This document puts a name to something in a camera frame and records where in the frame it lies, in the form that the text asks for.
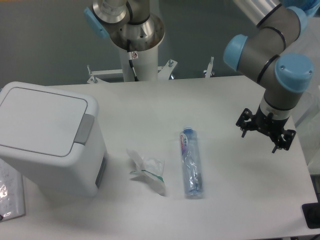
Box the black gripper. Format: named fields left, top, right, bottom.
left=236, top=107, right=297, bottom=153

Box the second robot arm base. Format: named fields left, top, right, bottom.
left=83, top=0, right=165, bottom=52

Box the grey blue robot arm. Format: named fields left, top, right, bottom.
left=223, top=0, right=315, bottom=150

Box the white trash can body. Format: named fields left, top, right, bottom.
left=0, top=81, right=108, bottom=198

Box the white trash can lid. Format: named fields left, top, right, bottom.
left=0, top=86, right=98, bottom=157

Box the clear plastic water bottle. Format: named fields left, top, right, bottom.
left=179, top=126, right=204, bottom=199

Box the black device at table edge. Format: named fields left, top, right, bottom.
left=302, top=202, right=320, bottom=229

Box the crumpled white plastic wrapper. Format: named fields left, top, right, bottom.
left=126, top=149, right=166, bottom=196

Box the white notebook in plastic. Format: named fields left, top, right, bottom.
left=0, top=159, right=26, bottom=223

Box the white table clamp bracket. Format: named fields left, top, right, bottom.
left=203, top=56, right=215, bottom=78

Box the white metal mounting frame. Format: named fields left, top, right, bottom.
left=87, top=59, right=178, bottom=84

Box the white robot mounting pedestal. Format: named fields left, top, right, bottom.
left=118, top=46, right=158, bottom=79

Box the black cable on pedestal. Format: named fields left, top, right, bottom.
left=126, top=39, right=140, bottom=82

